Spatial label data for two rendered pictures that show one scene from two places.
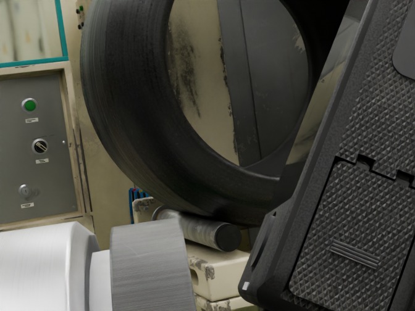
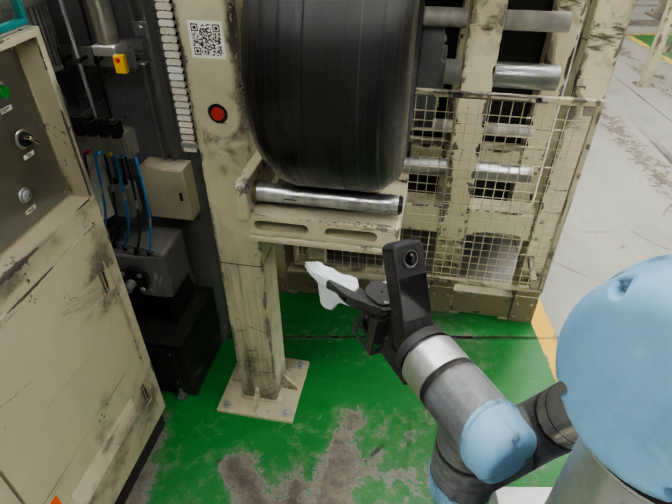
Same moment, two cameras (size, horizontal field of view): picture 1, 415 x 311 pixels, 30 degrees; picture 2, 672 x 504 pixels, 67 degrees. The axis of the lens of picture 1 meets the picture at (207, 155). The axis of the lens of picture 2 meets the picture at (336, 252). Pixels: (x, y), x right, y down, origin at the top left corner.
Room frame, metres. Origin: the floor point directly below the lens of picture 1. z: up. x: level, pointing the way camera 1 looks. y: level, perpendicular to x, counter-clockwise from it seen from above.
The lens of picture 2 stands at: (0.85, 0.90, 1.52)
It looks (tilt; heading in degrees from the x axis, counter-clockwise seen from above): 38 degrees down; 300
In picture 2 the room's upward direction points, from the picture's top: straight up
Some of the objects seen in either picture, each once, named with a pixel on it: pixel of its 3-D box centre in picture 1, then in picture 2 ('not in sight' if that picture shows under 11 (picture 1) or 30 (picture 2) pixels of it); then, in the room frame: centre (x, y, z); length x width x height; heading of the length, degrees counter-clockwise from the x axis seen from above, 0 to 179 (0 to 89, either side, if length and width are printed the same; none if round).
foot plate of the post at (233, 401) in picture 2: not in sight; (265, 382); (1.66, 0.02, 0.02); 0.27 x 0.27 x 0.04; 19
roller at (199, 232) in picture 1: (193, 228); (326, 197); (1.37, 0.04, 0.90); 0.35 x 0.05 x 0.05; 19
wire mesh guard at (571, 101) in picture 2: not in sight; (423, 195); (1.32, -0.48, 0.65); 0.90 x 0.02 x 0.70; 19
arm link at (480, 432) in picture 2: not in sight; (477, 421); (0.88, 0.55, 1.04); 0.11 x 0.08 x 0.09; 146
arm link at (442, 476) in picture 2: not in sight; (474, 462); (0.87, 0.53, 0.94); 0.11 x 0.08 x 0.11; 56
